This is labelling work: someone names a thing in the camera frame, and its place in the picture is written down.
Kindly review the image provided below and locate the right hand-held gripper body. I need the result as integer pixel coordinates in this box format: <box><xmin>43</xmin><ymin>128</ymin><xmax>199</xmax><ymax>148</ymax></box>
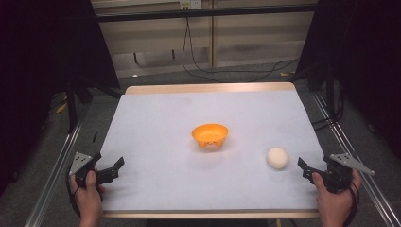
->
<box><xmin>313</xmin><ymin>152</ymin><xmax>375</xmax><ymax>194</ymax></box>

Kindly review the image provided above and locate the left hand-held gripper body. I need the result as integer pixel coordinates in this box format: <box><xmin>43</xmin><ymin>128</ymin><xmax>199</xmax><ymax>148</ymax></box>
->
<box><xmin>68</xmin><ymin>151</ymin><xmax>110</xmax><ymax>189</ymax></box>

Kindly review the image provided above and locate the person's right hand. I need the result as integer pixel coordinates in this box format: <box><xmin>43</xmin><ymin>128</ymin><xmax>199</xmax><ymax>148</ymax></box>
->
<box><xmin>311</xmin><ymin>168</ymin><xmax>363</xmax><ymax>223</ymax></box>

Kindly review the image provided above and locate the person's left hand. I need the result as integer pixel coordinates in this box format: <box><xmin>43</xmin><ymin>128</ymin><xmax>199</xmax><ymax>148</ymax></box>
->
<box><xmin>69</xmin><ymin>169</ymin><xmax>107</xmax><ymax>223</ymax></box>

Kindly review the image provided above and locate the white egg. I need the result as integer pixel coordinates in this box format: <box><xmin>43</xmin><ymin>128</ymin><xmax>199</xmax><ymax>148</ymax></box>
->
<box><xmin>266</xmin><ymin>147</ymin><xmax>289</xmax><ymax>170</ymax></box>

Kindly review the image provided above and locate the white table cover sheet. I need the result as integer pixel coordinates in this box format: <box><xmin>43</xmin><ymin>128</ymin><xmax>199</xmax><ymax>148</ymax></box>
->
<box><xmin>99</xmin><ymin>90</ymin><xmax>328</xmax><ymax>212</ymax></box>

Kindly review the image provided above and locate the black metal stand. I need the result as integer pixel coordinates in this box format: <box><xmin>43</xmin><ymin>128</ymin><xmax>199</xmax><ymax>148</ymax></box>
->
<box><xmin>65</xmin><ymin>79</ymin><xmax>94</xmax><ymax>134</ymax></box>
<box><xmin>306</xmin><ymin>62</ymin><xmax>344</xmax><ymax>131</ymax></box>

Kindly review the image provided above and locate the orange plastic bowl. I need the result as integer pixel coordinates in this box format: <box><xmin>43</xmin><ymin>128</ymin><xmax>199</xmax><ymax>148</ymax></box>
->
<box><xmin>191</xmin><ymin>123</ymin><xmax>230</xmax><ymax>150</ymax></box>

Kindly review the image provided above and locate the black curtain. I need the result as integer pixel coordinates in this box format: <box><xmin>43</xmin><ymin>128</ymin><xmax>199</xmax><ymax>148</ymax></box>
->
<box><xmin>0</xmin><ymin>0</ymin><xmax>121</xmax><ymax>197</ymax></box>
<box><xmin>294</xmin><ymin>0</ymin><xmax>401</xmax><ymax>159</ymax></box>

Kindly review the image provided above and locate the black horizontal bar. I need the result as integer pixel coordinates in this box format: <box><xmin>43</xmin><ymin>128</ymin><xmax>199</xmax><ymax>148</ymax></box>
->
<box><xmin>95</xmin><ymin>3</ymin><xmax>318</xmax><ymax>24</ymax></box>

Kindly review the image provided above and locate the aluminium frame rail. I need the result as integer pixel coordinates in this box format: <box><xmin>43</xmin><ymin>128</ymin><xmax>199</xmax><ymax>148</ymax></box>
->
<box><xmin>311</xmin><ymin>93</ymin><xmax>401</xmax><ymax>227</ymax></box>
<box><xmin>24</xmin><ymin>103</ymin><xmax>91</xmax><ymax>227</ymax></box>

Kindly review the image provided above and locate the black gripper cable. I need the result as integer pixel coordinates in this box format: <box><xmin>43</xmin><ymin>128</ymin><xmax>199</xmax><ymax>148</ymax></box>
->
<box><xmin>64</xmin><ymin>166</ymin><xmax>81</xmax><ymax>218</ymax></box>
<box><xmin>345</xmin><ymin>180</ymin><xmax>361</xmax><ymax>226</ymax></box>

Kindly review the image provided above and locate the black floor cable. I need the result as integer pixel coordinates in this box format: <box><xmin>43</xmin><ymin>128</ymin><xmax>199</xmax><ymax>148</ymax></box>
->
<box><xmin>182</xmin><ymin>17</ymin><xmax>301</xmax><ymax>84</ymax></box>

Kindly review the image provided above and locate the white wall socket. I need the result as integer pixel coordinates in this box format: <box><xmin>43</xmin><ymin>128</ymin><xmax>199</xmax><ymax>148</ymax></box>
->
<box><xmin>179</xmin><ymin>0</ymin><xmax>203</xmax><ymax>10</ymax></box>

